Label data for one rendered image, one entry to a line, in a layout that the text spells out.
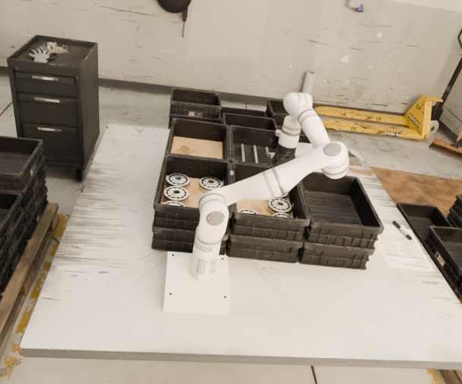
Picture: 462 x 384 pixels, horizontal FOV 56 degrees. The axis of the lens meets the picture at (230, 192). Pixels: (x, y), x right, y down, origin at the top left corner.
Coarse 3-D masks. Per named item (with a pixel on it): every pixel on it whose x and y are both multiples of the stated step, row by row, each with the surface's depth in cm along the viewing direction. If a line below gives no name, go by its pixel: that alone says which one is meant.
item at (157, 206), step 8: (200, 160) 193; (208, 160) 193; (216, 160) 194; (160, 176) 176; (160, 184) 171; (160, 208) 159; (168, 208) 160; (176, 208) 160; (184, 208) 160; (192, 208) 160; (232, 208) 164
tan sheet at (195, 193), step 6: (192, 180) 196; (198, 180) 196; (192, 186) 192; (198, 186) 192; (192, 192) 187; (198, 192) 188; (162, 198) 180; (192, 198) 184; (198, 198) 184; (186, 204) 179; (192, 204) 180; (198, 204) 180
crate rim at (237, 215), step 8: (232, 168) 190; (232, 176) 184; (296, 184) 187; (304, 208) 174; (240, 216) 162; (248, 216) 162; (256, 216) 162; (264, 216) 163; (272, 216) 164; (280, 216) 164; (288, 224) 165; (296, 224) 165; (304, 224) 165
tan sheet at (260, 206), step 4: (244, 200) 188; (248, 200) 188; (252, 200) 189; (256, 200) 189; (260, 200) 190; (264, 200) 190; (268, 200) 191; (288, 200) 193; (240, 204) 185; (244, 204) 186; (248, 204) 186; (252, 204) 186; (256, 204) 187; (260, 204) 187; (264, 204) 188; (240, 208) 183; (244, 208) 183; (248, 208) 184; (252, 208) 184; (256, 208) 185; (260, 208) 185; (264, 208) 185; (256, 212) 182; (260, 212) 183; (264, 212) 183; (268, 212) 183; (292, 216) 183
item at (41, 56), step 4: (36, 52) 290; (40, 52) 292; (44, 52) 292; (48, 52) 293; (32, 56) 284; (36, 56) 284; (40, 56) 285; (44, 56) 286; (48, 56) 288; (52, 56) 289; (36, 60) 279; (40, 60) 280; (44, 60) 282; (48, 60) 286
